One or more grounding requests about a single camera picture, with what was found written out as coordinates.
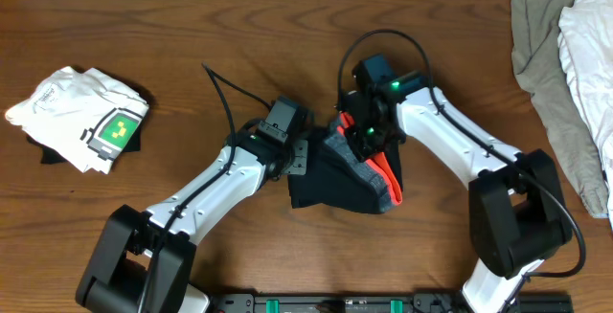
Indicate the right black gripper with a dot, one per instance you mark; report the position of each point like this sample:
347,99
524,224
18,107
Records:
363,150

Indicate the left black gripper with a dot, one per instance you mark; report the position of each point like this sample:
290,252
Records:
300,158

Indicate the black leggings red waistband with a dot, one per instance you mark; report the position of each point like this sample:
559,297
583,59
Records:
335,177

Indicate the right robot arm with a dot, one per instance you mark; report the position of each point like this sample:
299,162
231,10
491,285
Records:
517,214

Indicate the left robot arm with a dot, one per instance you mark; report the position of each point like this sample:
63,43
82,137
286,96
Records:
143,260

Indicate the beige garment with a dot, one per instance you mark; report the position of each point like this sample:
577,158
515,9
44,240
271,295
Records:
537,70

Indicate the folded white graphic t-shirt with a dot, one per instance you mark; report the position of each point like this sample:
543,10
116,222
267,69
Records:
88,118

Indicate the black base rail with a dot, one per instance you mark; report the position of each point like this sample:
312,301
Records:
417,303

